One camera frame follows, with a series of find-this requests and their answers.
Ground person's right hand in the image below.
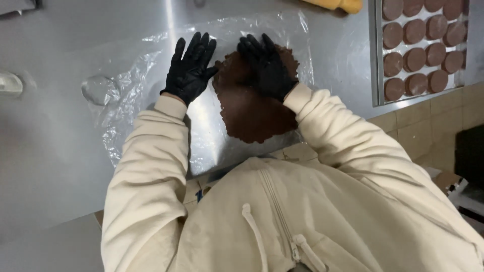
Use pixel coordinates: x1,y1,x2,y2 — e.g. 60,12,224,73
237,33,299,103

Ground person's left hand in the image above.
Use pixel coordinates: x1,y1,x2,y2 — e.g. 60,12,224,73
160,32,219,107

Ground brown chocolate dough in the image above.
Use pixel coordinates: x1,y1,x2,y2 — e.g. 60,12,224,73
211,45,301,144

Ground yellow rolling pin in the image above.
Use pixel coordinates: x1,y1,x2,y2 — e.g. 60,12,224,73
302,0,364,15

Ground metal baking tray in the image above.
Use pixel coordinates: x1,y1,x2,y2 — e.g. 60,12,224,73
368,0,470,107

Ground clear plastic wrap sheet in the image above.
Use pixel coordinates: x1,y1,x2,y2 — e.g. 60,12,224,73
81,11,315,179

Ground rows of round brown cookies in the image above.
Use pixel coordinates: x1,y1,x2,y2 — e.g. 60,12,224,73
381,0,469,102

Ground cream zip hoodie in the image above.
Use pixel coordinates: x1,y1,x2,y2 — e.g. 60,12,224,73
100,83,484,272

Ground black bin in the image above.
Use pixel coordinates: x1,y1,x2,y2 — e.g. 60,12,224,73
454,124,484,189

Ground round metal cutter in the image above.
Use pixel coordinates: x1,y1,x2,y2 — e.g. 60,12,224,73
0,71,24,96

